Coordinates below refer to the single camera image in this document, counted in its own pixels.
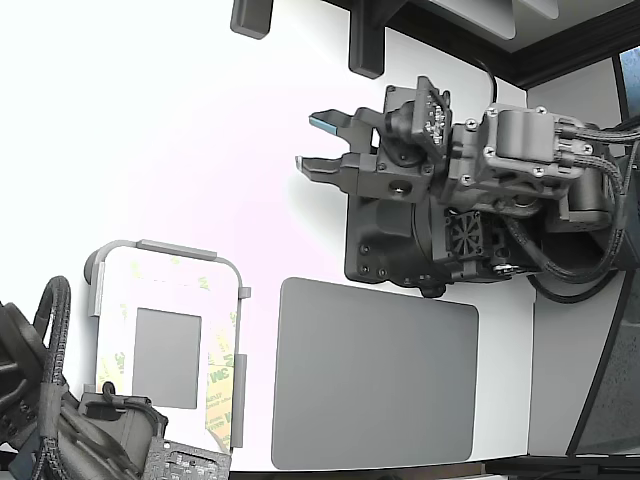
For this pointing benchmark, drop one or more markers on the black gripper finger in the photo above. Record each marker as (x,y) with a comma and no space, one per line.
(325,169)
(362,127)

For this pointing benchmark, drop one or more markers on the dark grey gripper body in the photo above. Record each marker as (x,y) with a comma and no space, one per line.
(400,180)

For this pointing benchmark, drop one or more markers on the tan 3M protective film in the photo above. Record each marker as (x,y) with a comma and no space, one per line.
(220,375)

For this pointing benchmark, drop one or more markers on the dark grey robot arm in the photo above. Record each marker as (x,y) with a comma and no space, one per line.
(520,135)

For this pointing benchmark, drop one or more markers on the light grey panel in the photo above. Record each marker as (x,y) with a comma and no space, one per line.
(475,17)

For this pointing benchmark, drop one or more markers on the grey device holder fixture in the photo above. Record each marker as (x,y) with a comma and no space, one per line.
(175,248)

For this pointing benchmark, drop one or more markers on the grey rectangular mat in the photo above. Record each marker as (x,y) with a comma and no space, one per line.
(375,375)

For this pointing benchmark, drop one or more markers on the small grey square pad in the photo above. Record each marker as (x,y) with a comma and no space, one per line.
(167,360)

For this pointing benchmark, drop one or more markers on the dark speckled panel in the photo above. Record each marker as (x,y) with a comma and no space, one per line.
(615,375)

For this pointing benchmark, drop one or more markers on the grey circuit board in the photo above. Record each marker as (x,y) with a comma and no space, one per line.
(190,460)

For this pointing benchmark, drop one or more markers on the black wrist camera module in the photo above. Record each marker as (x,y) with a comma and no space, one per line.
(430,115)

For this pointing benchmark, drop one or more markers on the black table edge frame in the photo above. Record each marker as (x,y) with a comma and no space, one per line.
(550,60)

